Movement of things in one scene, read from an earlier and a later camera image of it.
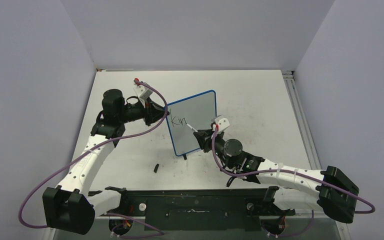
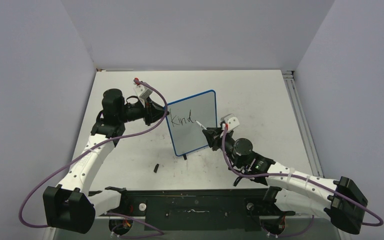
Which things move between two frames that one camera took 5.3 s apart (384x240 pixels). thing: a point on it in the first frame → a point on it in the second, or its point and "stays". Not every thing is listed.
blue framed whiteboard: (198, 111) stays
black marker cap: (156, 168) stays
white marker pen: (192, 127) → (202, 126)
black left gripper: (153, 112) stays
